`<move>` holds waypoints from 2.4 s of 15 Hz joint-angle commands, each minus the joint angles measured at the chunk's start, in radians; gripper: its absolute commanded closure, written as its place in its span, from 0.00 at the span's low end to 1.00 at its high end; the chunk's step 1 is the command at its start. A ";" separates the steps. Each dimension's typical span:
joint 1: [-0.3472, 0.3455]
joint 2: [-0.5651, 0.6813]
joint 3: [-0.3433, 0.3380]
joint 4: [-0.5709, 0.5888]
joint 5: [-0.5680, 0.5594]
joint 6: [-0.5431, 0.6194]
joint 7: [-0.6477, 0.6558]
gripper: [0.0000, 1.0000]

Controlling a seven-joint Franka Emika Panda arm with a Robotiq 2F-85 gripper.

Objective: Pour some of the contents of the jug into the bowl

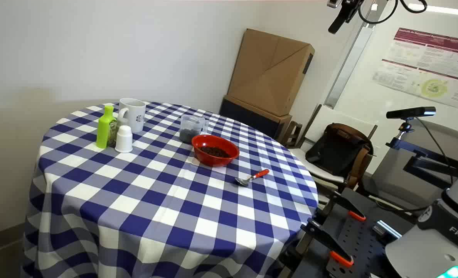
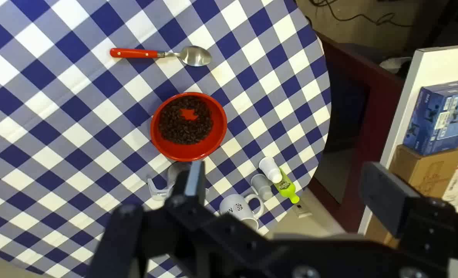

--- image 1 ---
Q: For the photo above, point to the green plastic bottle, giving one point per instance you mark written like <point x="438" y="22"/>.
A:
<point x="105" y="125"/>

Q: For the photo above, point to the white ceramic mug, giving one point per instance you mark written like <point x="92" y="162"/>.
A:
<point x="132" y="114"/>

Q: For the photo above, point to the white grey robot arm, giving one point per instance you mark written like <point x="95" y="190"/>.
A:
<point x="430" y="247"/>

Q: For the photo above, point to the black camera on stand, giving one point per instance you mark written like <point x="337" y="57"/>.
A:
<point x="407" y="113"/>

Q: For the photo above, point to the brown cardboard box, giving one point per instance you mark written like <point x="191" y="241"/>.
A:
<point x="268" y="71"/>

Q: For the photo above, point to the white wall poster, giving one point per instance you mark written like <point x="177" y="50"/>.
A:
<point x="421" y="63"/>

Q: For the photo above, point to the red plastic bowl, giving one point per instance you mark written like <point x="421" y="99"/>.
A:
<point x="213" y="150"/>

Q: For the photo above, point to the small white plastic bottle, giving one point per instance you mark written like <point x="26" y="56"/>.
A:
<point x="123" y="139"/>

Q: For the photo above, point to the black orange clamp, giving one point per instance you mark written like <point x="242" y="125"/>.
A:
<point x="336" y="250"/>
<point x="351" y="210"/>

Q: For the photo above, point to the brown leather bag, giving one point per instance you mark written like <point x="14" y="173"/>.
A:
<point x="342" y="151"/>

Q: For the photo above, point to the spoon with red handle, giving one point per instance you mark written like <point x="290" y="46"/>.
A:
<point x="253" y="176"/>

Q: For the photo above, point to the clear plastic measuring jug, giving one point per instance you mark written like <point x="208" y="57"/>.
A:
<point x="189" y="127"/>

